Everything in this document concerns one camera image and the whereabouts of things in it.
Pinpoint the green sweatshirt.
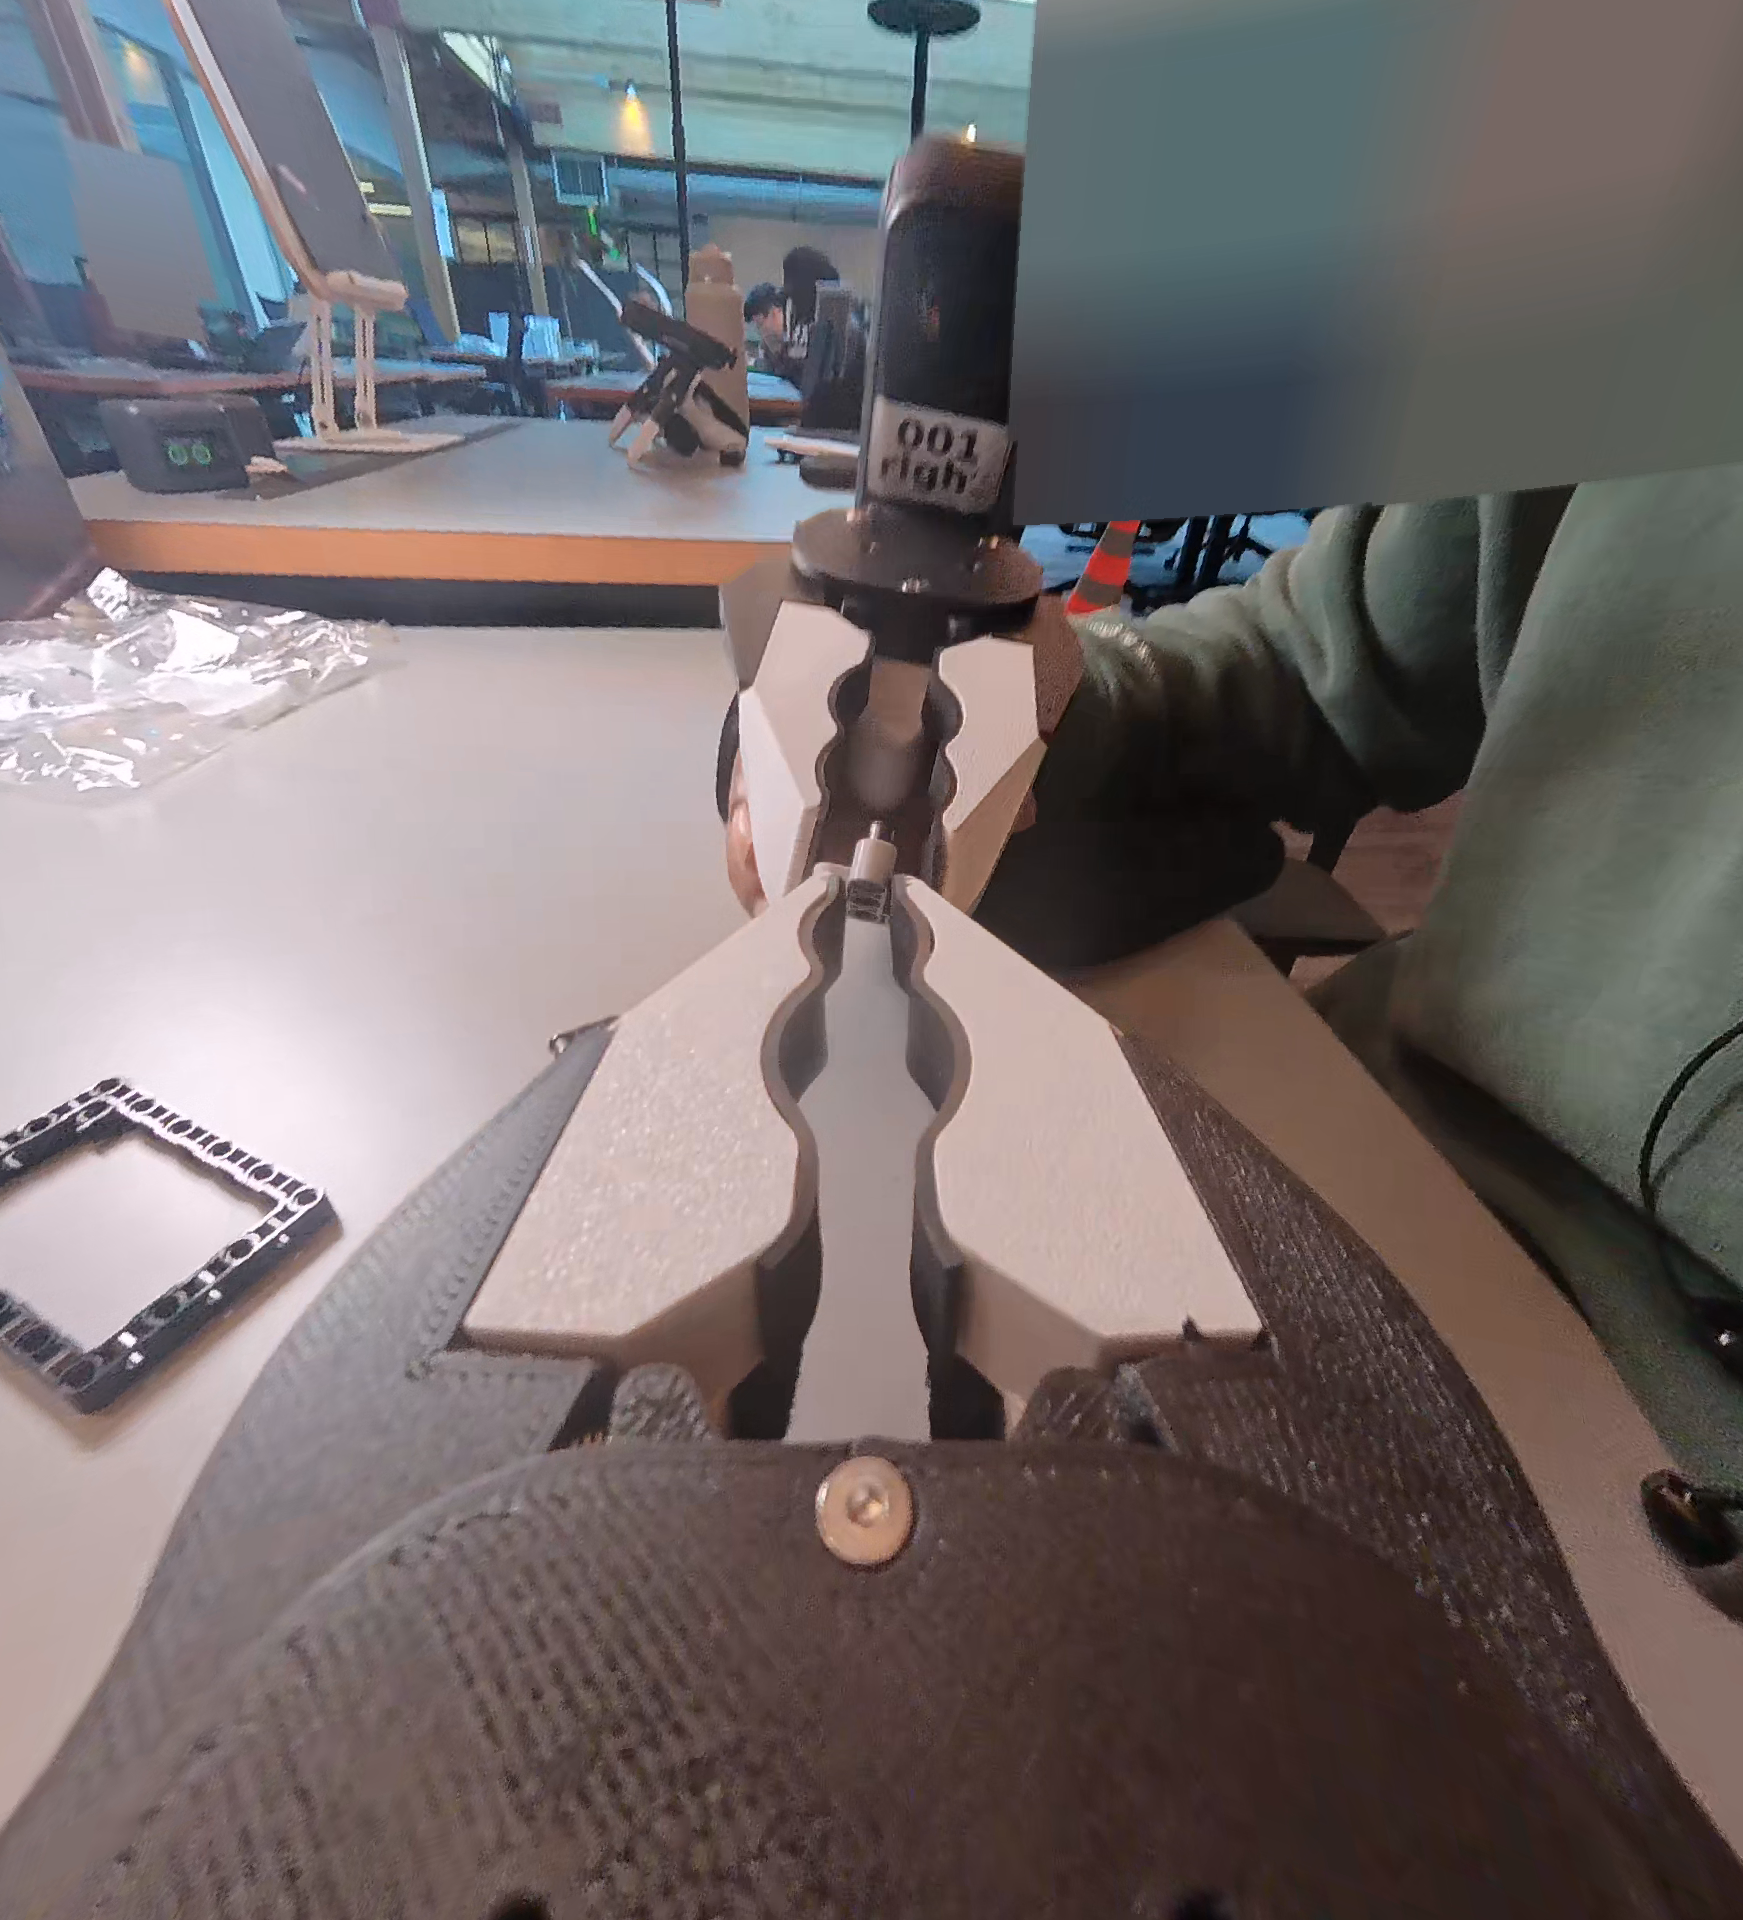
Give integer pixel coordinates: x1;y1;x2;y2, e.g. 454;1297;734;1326
1306;487;1743;1666

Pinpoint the black and white device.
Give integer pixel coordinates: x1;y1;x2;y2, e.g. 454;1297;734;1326
607;297;751;473

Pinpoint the person's right hand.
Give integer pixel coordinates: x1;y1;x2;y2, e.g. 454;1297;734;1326
721;743;779;920

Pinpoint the pale stand with dark panel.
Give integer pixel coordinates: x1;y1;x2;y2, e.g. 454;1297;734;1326
157;0;471;460

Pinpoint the beige bottle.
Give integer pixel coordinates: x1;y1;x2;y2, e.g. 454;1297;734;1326
685;244;751;436

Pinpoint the orange traffic cone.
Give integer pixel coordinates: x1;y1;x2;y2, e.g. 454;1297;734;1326
1064;519;1147;620

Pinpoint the empty clear plastic bag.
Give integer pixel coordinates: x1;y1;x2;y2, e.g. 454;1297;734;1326
0;567;396;800

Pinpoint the black floor lamp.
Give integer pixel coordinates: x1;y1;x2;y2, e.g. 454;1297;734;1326
868;0;979;143

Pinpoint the black rectangular lego frame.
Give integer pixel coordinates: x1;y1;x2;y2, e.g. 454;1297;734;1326
0;1078;336;1417

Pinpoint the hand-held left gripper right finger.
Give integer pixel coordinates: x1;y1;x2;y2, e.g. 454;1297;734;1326
886;878;1268;1440

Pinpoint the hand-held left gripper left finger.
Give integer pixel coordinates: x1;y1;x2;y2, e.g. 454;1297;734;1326
462;874;838;1434

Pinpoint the wooden edged table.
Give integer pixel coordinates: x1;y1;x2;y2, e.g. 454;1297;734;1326
67;411;872;627

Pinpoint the black device with green lights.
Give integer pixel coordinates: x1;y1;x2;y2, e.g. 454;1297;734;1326
98;394;275;499

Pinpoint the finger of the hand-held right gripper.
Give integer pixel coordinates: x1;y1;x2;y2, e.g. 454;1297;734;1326
733;599;875;919
924;634;1048;919

